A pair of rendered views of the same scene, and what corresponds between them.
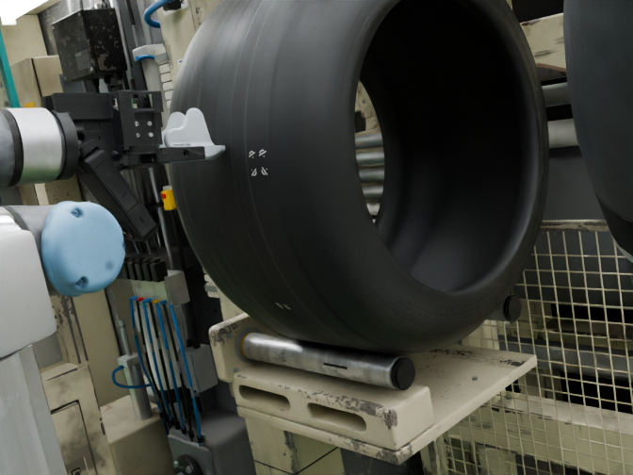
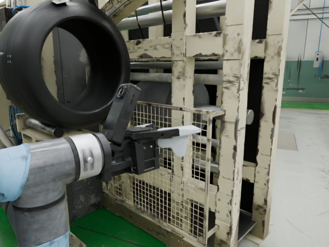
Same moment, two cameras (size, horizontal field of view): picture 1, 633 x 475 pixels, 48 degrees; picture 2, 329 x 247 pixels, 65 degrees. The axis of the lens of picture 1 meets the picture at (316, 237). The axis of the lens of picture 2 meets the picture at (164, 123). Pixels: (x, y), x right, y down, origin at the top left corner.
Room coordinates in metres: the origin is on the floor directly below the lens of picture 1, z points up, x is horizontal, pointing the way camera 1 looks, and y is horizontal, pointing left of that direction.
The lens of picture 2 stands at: (-0.24, -0.46, 1.19)
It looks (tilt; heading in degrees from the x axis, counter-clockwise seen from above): 12 degrees down; 355
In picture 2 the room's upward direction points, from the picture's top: straight up
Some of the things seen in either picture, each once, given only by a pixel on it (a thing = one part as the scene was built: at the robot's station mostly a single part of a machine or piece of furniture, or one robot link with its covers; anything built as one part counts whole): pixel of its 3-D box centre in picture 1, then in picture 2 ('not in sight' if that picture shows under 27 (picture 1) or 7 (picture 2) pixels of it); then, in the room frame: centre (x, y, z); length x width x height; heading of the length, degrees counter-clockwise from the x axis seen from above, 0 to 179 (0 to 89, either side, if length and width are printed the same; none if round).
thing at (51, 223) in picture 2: not in sight; (39, 221); (0.16, -0.28, 0.94); 0.11 x 0.08 x 0.11; 36
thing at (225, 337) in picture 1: (303, 318); (54, 117); (1.28, 0.05, 0.90); 0.40 x 0.03 x 0.10; 132
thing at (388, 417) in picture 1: (323, 396); (43, 139); (1.05, 0.03, 0.83); 0.36 x 0.09 x 0.06; 42
